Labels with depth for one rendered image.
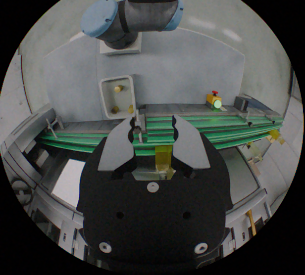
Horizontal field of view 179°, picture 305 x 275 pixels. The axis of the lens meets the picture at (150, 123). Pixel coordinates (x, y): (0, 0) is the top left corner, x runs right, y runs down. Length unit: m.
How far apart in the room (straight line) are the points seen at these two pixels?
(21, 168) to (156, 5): 1.06
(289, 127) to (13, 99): 9.65
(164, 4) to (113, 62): 0.43
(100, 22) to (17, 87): 3.67
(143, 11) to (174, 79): 0.41
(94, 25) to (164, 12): 0.16
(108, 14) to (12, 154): 0.91
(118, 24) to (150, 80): 0.37
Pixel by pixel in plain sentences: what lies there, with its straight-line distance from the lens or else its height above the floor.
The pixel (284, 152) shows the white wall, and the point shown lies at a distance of 6.22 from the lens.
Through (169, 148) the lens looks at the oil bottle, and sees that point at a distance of 0.46.
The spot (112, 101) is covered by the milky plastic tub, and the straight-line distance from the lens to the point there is 0.60.
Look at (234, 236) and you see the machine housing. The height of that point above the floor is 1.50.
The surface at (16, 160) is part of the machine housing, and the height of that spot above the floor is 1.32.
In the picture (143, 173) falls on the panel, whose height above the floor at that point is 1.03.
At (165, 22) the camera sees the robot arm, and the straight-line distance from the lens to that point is 0.28.
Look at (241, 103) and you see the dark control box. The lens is 0.78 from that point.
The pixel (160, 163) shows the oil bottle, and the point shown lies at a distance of 0.40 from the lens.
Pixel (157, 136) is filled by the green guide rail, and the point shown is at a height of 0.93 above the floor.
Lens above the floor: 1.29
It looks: 58 degrees down
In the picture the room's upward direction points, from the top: 179 degrees counter-clockwise
